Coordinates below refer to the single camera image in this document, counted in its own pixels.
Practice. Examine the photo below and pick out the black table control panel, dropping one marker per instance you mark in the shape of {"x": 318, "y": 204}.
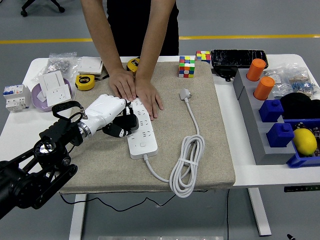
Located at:
{"x": 300, "y": 189}

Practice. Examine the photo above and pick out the large colourful puzzle cube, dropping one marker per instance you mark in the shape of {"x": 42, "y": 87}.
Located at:
{"x": 187, "y": 67}

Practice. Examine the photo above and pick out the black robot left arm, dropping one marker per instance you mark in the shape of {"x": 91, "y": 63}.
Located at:
{"x": 25, "y": 180}

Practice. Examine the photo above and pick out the orange cylinder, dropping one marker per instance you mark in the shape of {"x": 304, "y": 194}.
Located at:
{"x": 263, "y": 88}
{"x": 255, "y": 69}

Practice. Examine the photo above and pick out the white wall switch panel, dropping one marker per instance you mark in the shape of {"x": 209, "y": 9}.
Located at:
{"x": 51, "y": 80}

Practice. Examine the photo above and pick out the black cloth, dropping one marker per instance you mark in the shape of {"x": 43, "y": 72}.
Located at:
{"x": 300, "y": 105}

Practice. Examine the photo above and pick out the clear bag of resistors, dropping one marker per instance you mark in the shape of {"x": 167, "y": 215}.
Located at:
{"x": 303, "y": 85}

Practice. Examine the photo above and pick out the person's left hand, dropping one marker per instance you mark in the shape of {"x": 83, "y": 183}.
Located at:
{"x": 147, "y": 95}

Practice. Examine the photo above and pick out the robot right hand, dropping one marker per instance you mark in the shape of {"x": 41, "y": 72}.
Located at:
{"x": 291, "y": 237}

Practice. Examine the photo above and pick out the yellow lemon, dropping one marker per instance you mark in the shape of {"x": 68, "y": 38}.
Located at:
{"x": 304, "y": 142}

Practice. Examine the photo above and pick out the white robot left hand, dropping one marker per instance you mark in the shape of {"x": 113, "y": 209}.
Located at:
{"x": 102, "y": 110}

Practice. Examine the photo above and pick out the yellow tape measure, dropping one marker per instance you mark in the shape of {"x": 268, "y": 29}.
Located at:
{"x": 85, "y": 82}
{"x": 132, "y": 64}

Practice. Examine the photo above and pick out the clear bag of small parts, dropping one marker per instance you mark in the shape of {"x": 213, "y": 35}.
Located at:
{"x": 277, "y": 80}

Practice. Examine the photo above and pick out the white power strip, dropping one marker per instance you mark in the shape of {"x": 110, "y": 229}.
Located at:
{"x": 142, "y": 147}

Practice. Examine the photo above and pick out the blue block with knob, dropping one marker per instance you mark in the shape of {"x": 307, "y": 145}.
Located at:
{"x": 280, "y": 135}
{"x": 271, "y": 110}

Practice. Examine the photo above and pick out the person's right hand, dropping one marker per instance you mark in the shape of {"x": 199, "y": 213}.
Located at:
{"x": 122, "y": 83}

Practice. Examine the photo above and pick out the black wrapped tray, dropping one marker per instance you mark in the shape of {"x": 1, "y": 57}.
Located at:
{"x": 237, "y": 58}

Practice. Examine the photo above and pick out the purple bowl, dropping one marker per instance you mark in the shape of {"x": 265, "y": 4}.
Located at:
{"x": 37, "y": 100}

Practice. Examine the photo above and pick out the grey-brown mat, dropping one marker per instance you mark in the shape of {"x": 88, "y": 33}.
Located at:
{"x": 112, "y": 165}

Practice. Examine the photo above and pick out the black plug adapter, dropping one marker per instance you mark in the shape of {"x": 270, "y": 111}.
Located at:
{"x": 131, "y": 122}

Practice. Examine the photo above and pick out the plastic bag of metal parts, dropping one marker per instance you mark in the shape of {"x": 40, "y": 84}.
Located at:
{"x": 58, "y": 65}

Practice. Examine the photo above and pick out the person's left forearm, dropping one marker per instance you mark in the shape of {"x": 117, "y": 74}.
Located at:
{"x": 153, "y": 37}

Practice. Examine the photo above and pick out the person's right forearm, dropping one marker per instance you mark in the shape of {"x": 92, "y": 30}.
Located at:
{"x": 102, "y": 32}

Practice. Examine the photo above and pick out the person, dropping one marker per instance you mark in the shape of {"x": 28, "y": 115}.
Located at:
{"x": 140, "y": 25}

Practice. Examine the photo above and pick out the grey block holder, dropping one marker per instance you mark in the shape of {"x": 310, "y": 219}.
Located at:
{"x": 252, "y": 120}

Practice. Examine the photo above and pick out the small colourful puzzle cube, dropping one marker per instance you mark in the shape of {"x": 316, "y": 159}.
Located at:
{"x": 203, "y": 56}

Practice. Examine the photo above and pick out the blue plastic bin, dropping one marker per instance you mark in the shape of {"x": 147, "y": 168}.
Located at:
{"x": 300, "y": 161}

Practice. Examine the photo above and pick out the white circuit breaker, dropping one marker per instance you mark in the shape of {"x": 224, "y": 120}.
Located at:
{"x": 15, "y": 97}

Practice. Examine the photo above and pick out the white switch on box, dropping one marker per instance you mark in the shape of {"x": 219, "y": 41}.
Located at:
{"x": 90, "y": 65}

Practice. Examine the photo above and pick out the white wall socket panel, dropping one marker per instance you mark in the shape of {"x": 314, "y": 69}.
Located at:
{"x": 58, "y": 96}

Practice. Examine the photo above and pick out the black office chair base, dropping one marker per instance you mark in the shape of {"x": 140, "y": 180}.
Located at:
{"x": 42, "y": 6}

